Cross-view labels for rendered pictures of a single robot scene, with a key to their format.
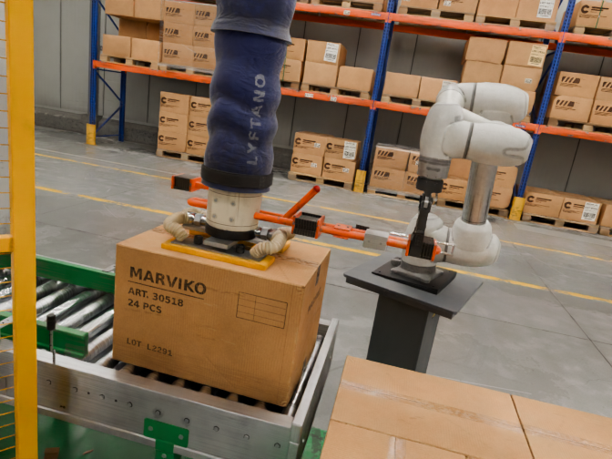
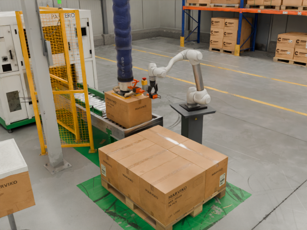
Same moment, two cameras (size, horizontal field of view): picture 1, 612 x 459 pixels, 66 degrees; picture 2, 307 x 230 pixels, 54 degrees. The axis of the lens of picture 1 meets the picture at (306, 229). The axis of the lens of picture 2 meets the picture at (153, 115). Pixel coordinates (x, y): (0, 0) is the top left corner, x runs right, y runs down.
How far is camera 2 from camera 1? 3.14 m
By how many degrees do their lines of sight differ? 38
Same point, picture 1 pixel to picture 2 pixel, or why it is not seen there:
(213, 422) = (113, 129)
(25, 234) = (85, 90)
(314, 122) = (299, 25)
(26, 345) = (87, 110)
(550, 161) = not seen: outside the picture
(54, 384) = (94, 120)
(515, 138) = (158, 72)
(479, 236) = (198, 94)
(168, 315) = (112, 108)
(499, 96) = (190, 54)
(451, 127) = (150, 69)
